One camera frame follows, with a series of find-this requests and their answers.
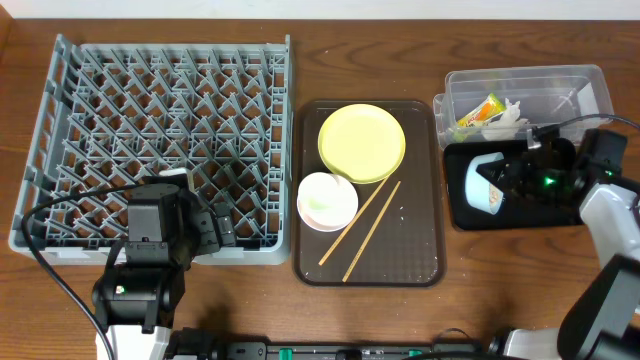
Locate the light blue cup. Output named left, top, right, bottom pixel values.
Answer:
left=465, top=152, right=504, bottom=215

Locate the white pink-rimmed bowl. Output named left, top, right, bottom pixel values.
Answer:
left=296, top=172, right=359, bottom=232

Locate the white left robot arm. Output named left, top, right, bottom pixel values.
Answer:
left=92, top=169, right=236, bottom=359

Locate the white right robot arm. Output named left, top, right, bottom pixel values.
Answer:
left=465, top=144, right=639, bottom=359

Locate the black waste tray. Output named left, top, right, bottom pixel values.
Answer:
left=443, top=140, right=583, bottom=231

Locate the clear plastic waste bin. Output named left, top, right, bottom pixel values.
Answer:
left=433, top=65, right=614, bottom=149

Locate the grey plastic dishwasher rack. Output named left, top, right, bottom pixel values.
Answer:
left=8, top=36, right=294, bottom=265

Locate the crumpled white tissue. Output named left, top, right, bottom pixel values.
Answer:
left=481, top=98, right=529, bottom=141

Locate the yellow orange snack wrapper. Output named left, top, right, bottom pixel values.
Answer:
left=457, top=93, right=506, bottom=127

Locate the left wooden chopstick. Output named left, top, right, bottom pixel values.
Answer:
left=318, top=177, right=388, bottom=266

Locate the wooden chopstick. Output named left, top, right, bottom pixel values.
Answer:
left=318, top=177, right=388, bottom=266
left=342, top=180, right=402, bottom=283

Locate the dark brown serving tray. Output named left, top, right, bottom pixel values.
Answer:
left=292, top=100, right=446, bottom=288

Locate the right wooden chopstick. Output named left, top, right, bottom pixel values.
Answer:
left=342, top=180, right=402, bottom=283

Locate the yellow plate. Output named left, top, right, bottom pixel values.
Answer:
left=318, top=104, right=406, bottom=184

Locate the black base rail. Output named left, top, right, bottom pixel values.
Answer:
left=162, top=328, right=499, bottom=360

